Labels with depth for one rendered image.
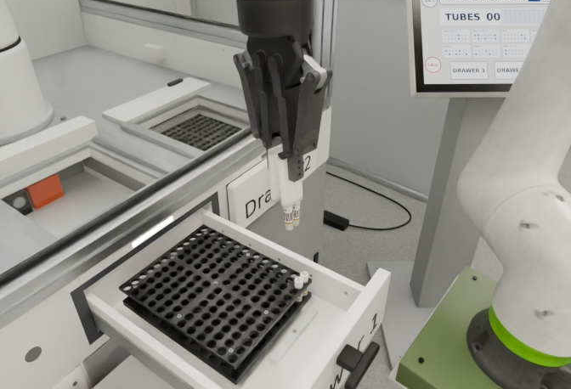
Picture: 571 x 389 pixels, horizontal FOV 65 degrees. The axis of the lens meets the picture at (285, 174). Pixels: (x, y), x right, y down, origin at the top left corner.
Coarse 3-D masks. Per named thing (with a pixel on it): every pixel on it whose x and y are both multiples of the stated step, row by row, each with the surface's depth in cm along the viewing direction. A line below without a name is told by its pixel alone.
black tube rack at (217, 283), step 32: (192, 256) 71; (224, 256) 75; (160, 288) 69; (192, 288) 65; (224, 288) 65; (256, 288) 65; (288, 288) 65; (160, 320) 64; (192, 320) 60; (224, 320) 60; (256, 320) 60; (288, 320) 64; (192, 352) 60; (224, 352) 59; (256, 352) 59
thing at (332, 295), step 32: (192, 224) 80; (224, 224) 78; (160, 256) 76; (256, 256) 77; (288, 256) 72; (96, 288) 66; (128, 288) 72; (320, 288) 70; (352, 288) 66; (96, 320) 65; (128, 320) 61; (320, 320) 68; (160, 352) 57; (288, 352) 63; (192, 384) 55; (224, 384) 59; (256, 384) 59; (288, 384) 59
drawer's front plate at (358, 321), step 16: (384, 272) 64; (368, 288) 61; (384, 288) 64; (368, 304) 59; (384, 304) 67; (352, 320) 57; (368, 320) 62; (336, 336) 55; (352, 336) 57; (368, 336) 65; (320, 352) 53; (336, 352) 54; (320, 368) 51; (336, 368) 56; (304, 384) 50; (320, 384) 52; (336, 384) 59
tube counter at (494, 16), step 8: (488, 8) 113; (496, 8) 113; (504, 8) 113; (512, 8) 113; (520, 8) 113; (528, 8) 113; (536, 8) 113; (544, 8) 113; (488, 16) 113; (496, 16) 113; (504, 16) 113; (512, 16) 113; (520, 16) 113; (528, 16) 113; (536, 16) 113; (488, 24) 112; (496, 24) 112; (504, 24) 112; (512, 24) 113; (520, 24) 113; (528, 24) 113; (536, 24) 113
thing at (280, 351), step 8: (312, 312) 68; (304, 320) 66; (312, 320) 68; (296, 328) 65; (304, 328) 66; (288, 336) 64; (296, 336) 64; (280, 344) 63; (288, 344) 63; (272, 352) 62; (280, 352) 62; (272, 360) 61; (280, 360) 62
